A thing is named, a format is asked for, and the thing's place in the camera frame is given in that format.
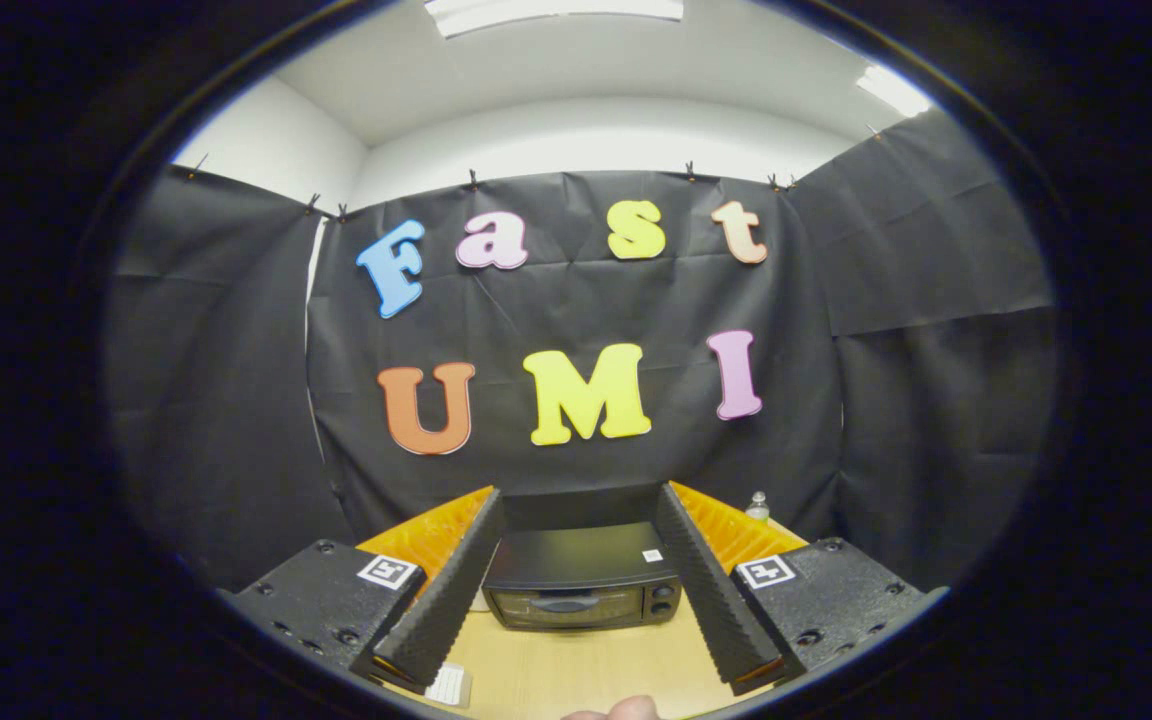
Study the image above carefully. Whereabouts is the small ceiling light panel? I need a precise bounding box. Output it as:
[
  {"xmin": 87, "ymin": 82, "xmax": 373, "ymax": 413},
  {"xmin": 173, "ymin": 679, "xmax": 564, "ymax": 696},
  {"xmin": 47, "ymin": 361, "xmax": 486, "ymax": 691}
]
[{"xmin": 856, "ymin": 65, "xmax": 932, "ymax": 118}]

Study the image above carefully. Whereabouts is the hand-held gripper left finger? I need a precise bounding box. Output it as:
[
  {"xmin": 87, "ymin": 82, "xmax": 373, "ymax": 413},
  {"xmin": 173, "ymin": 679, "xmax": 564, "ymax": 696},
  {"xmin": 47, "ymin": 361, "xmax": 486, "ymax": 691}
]
[{"xmin": 226, "ymin": 487, "xmax": 506, "ymax": 695}]

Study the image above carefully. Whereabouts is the black toaster oven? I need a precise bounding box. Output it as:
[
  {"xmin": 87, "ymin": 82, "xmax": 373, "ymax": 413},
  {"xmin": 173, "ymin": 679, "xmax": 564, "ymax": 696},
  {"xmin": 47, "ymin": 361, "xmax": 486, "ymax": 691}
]
[{"xmin": 481, "ymin": 522, "xmax": 684, "ymax": 631}]

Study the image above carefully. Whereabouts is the long ceiling light panel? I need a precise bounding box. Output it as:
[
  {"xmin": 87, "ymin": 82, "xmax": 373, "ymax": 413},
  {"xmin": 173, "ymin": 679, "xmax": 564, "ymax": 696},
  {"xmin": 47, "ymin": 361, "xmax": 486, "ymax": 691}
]
[{"xmin": 424, "ymin": 0, "xmax": 685, "ymax": 39}]

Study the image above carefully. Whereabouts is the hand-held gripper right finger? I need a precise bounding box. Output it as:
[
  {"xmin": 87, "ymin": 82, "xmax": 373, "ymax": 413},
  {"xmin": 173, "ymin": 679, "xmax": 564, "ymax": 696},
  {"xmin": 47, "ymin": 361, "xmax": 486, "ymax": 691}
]
[{"xmin": 654, "ymin": 481, "xmax": 949, "ymax": 697}]

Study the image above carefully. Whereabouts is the white food plate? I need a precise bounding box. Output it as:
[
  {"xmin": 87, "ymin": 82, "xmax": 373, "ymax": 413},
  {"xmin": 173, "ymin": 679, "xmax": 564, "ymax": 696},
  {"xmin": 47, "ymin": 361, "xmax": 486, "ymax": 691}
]
[{"xmin": 424, "ymin": 662, "xmax": 473, "ymax": 710}]

